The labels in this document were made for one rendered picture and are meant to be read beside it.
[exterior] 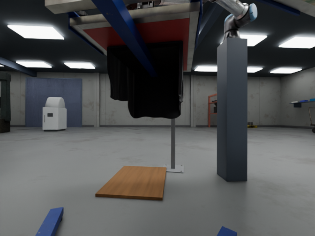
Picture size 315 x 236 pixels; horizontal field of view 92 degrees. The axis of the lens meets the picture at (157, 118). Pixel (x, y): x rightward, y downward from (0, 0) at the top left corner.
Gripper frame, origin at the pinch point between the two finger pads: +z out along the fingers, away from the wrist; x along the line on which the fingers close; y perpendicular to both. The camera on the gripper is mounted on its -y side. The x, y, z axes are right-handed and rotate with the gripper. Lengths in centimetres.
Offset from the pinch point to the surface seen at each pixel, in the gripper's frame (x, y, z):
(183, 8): -17.5, 22.9, 4.1
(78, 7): -22.7, -20.4, 2.1
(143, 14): -17.6, 6.3, 4.7
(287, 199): 33, 90, 101
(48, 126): 426, -494, 81
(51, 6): -24.8, -31.4, 2.2
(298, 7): -13, 66, 6
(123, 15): -31.2, 3.1, 14.1
